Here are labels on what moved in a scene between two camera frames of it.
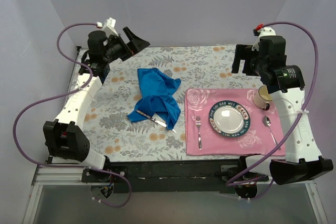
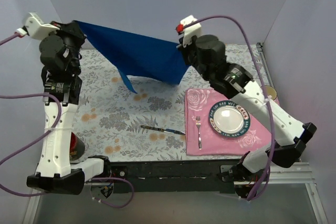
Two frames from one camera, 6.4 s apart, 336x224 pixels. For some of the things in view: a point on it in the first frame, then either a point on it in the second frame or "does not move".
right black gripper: x=247 y=61 to x=184 y=52
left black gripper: x=125 y=48 to x=72 y=30
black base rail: x=176 y=176 does not move
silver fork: x=198 y=124 does not move
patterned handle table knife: x=160 y=123 to x=164 y=130
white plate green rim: x=229 y=118 does not move
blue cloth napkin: x=158 y=87 to x=158 y=60
